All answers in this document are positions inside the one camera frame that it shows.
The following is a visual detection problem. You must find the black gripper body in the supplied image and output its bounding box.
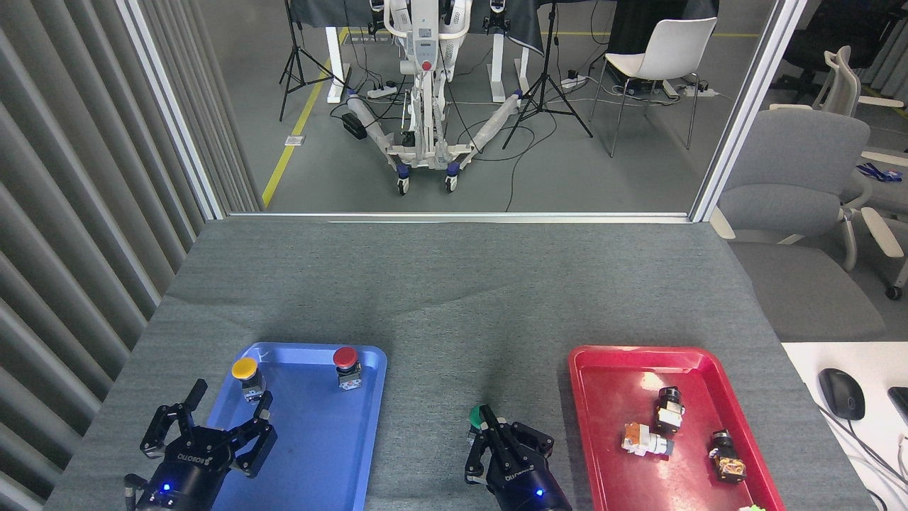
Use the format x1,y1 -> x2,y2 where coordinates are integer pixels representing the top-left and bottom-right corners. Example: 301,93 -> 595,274
487,441 -> 574,511
136,427 -> 238,511

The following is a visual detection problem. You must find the white desk leg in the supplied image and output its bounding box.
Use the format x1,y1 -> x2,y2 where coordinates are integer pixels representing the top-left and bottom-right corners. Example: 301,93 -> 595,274
488,31 -> 531,103
324,25 -> 353,104

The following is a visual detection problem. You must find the grey felt table cover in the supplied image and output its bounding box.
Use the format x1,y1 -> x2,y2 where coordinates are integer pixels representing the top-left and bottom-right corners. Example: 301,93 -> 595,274
43,216 -> 877,511

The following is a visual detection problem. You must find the black orange switch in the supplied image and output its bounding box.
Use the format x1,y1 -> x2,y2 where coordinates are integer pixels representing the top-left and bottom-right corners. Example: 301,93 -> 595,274
707,429 -> 748,484

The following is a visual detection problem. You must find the black selector switch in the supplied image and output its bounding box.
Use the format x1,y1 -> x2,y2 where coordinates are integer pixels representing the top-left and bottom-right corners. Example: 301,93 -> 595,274
653,386 -> 686,436

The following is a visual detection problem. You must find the white switch block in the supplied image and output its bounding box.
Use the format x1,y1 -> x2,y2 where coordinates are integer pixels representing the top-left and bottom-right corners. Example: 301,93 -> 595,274
621,422 -> 675,459

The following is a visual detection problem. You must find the black table cloth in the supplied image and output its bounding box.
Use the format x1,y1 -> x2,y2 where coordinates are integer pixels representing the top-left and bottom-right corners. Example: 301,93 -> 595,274
289,0 -> 619,56

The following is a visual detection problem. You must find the white plastic chair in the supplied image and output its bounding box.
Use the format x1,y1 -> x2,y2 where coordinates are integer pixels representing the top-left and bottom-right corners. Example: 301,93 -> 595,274
587,16 -> 719,159

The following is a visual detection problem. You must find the white frame office chair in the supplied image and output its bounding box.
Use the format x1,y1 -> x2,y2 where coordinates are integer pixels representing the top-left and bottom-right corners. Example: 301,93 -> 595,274
769,45 -> 908,301

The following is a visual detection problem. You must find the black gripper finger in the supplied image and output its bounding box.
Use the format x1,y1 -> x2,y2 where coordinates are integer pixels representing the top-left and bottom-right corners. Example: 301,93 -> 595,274
497,419 -> 555,463
139,378 -> 209,461
226,390 -> 279,479
464,405 -> 513,489

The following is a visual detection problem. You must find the red push button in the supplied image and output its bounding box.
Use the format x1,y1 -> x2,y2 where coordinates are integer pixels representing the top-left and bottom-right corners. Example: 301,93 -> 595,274
332,346 -> 363,392

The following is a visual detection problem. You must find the black computer mouse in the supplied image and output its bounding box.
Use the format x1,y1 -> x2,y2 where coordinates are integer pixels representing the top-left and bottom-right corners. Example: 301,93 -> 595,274
818,367 -> 867,422

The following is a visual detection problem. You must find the white wheeled stand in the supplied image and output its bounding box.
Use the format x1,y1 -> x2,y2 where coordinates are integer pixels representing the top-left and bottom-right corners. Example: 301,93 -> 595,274
345,0 -> 527,195

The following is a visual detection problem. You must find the white side table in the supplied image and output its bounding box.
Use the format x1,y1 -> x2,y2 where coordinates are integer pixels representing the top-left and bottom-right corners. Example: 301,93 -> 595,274
780,341 -> 908,511

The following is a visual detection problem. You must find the blue plastic tray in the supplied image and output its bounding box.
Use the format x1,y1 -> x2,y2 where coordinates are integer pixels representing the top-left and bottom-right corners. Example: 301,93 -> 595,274
170,342 -> 389,511

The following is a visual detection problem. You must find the grey office chair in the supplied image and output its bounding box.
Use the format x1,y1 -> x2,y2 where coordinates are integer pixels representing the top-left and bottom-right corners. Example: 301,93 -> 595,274
708,108 -> 889,343

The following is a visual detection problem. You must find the black tripod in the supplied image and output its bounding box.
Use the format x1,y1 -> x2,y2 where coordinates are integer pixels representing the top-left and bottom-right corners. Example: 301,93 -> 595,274
278,0 -> 350,123
501,0 -> 595,151

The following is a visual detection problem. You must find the silver post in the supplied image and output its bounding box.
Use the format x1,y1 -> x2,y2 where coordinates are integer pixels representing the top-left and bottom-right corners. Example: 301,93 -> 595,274
115,0 -> 229,222
688,0 -> 811,224

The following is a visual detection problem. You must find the yellow push button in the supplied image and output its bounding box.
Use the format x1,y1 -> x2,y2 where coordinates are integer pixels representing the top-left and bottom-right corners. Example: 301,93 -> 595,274
231,356 -> 267,403

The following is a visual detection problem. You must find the red plastic tray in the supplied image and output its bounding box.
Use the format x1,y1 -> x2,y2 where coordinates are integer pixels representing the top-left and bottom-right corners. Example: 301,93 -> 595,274
567,345 -> 787,511

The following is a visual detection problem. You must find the silver horizontal rail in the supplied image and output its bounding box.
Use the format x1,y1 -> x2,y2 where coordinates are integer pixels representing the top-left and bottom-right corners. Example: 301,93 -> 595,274
226,210 -> 693,225

